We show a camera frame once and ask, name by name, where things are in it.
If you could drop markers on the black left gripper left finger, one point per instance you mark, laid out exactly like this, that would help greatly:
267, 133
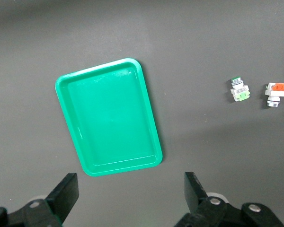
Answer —
61, 201

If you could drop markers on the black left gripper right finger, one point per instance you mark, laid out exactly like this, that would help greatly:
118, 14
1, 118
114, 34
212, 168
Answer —
196, 201

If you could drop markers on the green button light green block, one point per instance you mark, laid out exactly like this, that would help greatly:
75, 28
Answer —
239, 91

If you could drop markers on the white button orange block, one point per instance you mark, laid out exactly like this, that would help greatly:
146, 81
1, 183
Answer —
275, 93

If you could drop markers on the green plastic tray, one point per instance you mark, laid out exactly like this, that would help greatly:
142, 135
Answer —
109, 118

